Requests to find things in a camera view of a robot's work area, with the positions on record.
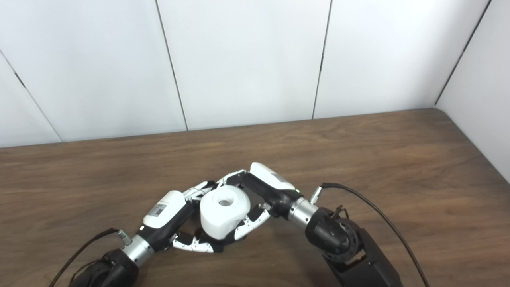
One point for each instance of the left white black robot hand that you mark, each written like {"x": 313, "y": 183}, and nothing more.
{"x": 165, "y": 217}

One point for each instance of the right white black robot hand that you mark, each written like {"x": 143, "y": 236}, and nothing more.
{"x": 271, "y": 191}

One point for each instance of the round white plastic piece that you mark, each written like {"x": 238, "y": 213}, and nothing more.
{"x": 221, "y": 217}

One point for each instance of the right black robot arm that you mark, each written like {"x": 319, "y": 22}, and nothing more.
{"x": 342, "y": 243}

